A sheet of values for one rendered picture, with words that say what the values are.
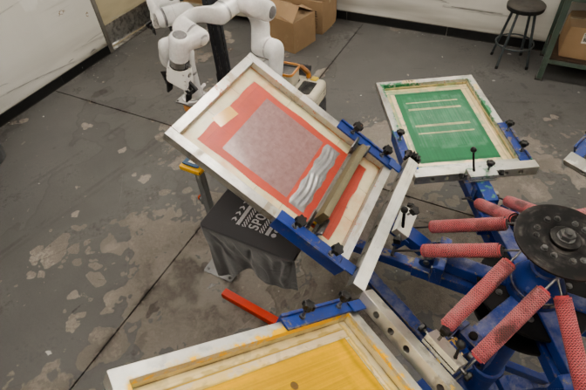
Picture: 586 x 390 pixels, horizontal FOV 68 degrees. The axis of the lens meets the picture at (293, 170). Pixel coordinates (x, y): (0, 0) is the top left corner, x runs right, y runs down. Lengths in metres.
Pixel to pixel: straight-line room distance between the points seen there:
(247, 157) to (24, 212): 2.64
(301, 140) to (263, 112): 0.19
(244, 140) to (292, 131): 0.23
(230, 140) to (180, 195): 1.94
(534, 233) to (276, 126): 0.99
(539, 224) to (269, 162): 0.95
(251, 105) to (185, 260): 1.61
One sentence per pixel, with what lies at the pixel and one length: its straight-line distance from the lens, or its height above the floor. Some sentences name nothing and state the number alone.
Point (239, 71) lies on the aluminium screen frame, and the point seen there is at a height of 1.55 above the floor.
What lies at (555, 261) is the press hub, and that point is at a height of 1.31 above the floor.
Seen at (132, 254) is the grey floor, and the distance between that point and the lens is 3.30.
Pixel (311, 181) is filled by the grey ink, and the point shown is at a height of 1.26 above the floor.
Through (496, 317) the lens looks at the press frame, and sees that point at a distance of 1.74.
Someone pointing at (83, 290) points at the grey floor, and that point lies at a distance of 3.27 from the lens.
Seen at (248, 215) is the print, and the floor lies 0.95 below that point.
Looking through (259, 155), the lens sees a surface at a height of 1.37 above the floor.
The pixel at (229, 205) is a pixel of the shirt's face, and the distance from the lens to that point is 2.07.
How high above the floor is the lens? 2.47
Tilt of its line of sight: 44 degrees down
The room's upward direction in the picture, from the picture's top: 5 degrees counter-clockwise
